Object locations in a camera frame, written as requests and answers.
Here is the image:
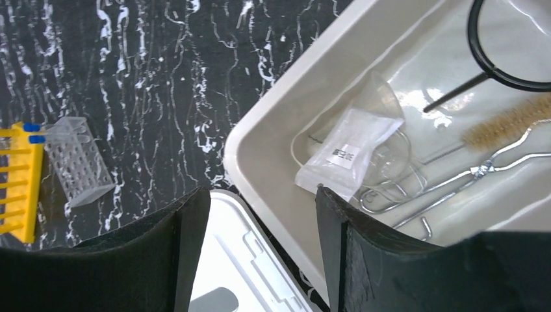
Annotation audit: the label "white bin lid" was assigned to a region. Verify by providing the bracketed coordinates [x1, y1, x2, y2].
[188, 190, 319, 312]

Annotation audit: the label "white plastic bin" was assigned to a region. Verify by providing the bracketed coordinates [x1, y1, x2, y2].
[224, 1, 550, 305]

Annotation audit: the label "white paper packet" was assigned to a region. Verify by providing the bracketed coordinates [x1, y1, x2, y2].
[294, 107, 404, 202]

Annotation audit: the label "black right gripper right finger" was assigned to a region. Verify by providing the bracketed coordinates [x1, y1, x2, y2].
[315, 187, 550, 311]

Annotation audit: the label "brown test tube brush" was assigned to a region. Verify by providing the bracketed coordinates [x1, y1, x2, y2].
[421, 93, 550, 166]

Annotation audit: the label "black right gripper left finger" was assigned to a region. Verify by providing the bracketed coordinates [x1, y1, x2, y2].
[1, 188, 211, 311]

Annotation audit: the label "black wire tripod ring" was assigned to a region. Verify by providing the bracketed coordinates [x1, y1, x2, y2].
[422, 0, 551, 114]

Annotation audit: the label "yellow test tube rack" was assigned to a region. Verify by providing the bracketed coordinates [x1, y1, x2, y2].
[1, 122, 44, 244]

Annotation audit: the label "small glass beaker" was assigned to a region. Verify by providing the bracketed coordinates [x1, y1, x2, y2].
[362, 130, 411, 187]

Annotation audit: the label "clear plastic tube rack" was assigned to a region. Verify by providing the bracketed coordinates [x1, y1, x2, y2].
[42, 116, 115, 207]

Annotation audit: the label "blue capped tube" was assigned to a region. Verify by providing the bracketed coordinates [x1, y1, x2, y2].
[28, 135, 46, 144]
[23, 123, 41, 133]

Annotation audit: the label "metal crucible tongs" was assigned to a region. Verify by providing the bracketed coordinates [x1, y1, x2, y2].
[359, 118, 551, 242]

